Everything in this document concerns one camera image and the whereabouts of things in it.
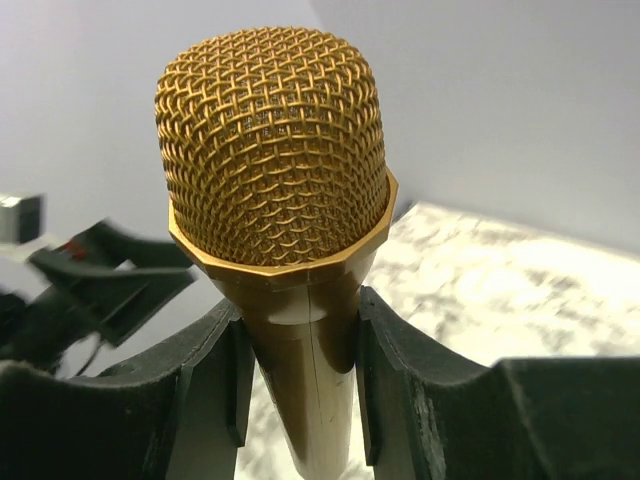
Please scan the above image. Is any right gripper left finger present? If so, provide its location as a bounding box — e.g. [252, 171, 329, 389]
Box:
[1, 301, 254, 480]

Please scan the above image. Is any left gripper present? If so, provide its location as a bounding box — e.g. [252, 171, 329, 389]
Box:
[1, 220, 194, 370]

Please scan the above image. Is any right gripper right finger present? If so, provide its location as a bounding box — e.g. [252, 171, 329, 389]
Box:
[356, 287, 639, 479]

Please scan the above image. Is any gold microphone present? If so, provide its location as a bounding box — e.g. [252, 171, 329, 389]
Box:
[155, 27, 398, 479]

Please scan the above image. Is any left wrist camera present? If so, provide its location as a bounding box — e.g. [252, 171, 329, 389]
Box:
[1, 193, 46, 245]

